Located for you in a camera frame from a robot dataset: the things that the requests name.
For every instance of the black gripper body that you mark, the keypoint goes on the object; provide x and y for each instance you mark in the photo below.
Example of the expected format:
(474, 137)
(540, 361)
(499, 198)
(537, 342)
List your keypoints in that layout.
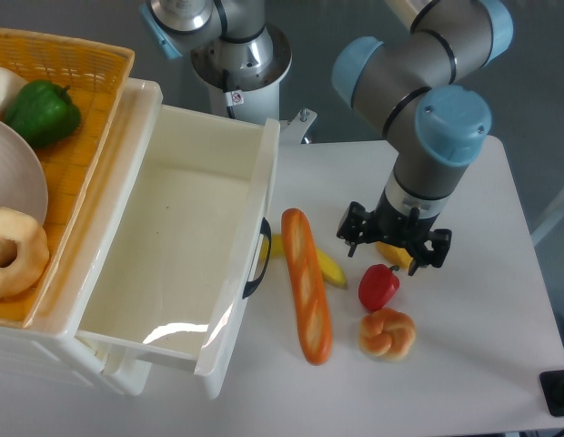
(407, 225)

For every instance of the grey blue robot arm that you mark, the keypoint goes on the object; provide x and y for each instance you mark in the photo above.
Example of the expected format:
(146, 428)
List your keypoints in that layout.
(408, 93)

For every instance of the long orange baguette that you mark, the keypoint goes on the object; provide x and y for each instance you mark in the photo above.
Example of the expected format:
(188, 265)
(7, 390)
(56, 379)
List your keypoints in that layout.
(314, 325)

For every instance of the knotted bread roll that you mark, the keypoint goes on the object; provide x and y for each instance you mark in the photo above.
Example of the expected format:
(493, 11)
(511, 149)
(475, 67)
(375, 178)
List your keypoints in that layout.
(387, 334)

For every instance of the yellow orange fruit piece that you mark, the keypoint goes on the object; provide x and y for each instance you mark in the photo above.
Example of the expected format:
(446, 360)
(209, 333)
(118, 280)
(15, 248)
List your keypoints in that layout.
(394, 255)

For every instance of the yellow banana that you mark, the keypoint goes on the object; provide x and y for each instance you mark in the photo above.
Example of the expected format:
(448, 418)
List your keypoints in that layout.
(332, 273)

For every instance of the red bell pepper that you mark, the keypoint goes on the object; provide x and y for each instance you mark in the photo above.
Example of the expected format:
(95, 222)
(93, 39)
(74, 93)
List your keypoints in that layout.
(378, 286)

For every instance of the white open drawer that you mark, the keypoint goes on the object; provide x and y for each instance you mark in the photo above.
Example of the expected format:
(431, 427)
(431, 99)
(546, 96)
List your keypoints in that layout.
(184, 260)

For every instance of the black device at edge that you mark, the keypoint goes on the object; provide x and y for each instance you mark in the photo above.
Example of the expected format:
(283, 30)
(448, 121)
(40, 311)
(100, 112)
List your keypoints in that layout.
(552, 384)

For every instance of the yellow woven basket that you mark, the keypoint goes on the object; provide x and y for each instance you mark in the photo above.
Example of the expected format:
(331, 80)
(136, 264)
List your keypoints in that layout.
(97, 74)

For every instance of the white drawer cabinet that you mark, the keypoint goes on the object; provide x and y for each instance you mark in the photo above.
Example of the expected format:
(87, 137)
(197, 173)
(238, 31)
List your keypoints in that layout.
(50, 347)

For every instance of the glazed donut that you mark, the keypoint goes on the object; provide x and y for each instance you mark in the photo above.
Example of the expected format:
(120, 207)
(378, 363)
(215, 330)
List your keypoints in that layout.
(23, 252)

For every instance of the green bell pepper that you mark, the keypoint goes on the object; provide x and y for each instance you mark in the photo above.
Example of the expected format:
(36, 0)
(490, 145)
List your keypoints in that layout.
(43, 113)

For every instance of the beige plate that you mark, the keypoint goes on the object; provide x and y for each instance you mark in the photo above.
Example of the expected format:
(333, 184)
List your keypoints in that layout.
(22, 179)

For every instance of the white round vegetable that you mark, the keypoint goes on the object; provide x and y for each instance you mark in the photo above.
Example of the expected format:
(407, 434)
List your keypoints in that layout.
(10, 85)

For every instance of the black drawer handle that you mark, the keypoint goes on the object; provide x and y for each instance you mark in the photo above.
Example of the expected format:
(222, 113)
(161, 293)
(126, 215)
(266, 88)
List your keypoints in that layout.
(259, 259)

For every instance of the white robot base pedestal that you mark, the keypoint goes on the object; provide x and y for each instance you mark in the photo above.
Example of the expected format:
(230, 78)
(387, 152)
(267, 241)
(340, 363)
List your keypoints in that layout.
(242, 80)

